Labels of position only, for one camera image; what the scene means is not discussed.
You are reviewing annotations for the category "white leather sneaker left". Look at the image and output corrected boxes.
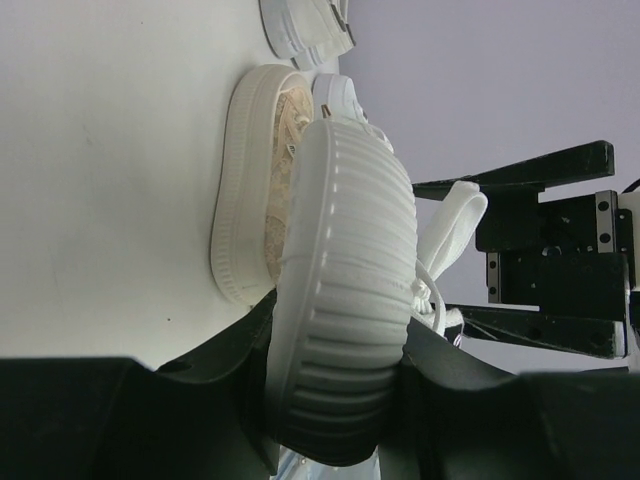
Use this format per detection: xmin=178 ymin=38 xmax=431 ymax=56
xmin=312 ymin=74 xmax=394 ymax=154

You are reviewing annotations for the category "white grey sneaker right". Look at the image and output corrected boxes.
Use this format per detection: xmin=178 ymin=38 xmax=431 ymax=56
xmin=292 ymin=42 xmax=354 ymax=71

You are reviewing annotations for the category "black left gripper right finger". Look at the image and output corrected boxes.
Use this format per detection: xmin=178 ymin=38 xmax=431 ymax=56
xmin=379 ymin=321 xmax=639 ymax=479

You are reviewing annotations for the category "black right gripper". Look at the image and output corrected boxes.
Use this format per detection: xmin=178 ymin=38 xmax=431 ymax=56
xmin=413 ymin=140 xmax=629 ymax=359

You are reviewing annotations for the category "black white sneaker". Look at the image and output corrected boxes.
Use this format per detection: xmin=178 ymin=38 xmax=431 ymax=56
xmin=265 ymin=119 xmax=488 ymax=466

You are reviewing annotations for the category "white grey sneaker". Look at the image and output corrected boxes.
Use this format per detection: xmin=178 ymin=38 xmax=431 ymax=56
xmin=259 ymin=0 xmax=355 ymax=59
xmin=292 ymin=42 xmax=354 ymax=71

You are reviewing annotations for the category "beige lace sneaker left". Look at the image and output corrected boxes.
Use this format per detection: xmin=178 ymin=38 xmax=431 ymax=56
xmin=210 ymin=64 xmax=314 ymax=307

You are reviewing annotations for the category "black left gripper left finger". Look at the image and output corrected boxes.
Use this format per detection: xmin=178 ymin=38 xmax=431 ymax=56
xmin=1 ymin=294 xmax=279 ymax=479

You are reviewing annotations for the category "white grey sneaker left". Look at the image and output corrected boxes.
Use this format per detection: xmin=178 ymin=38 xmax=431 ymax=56
xmin=259 ymin=0 xmax=355 ymax=59

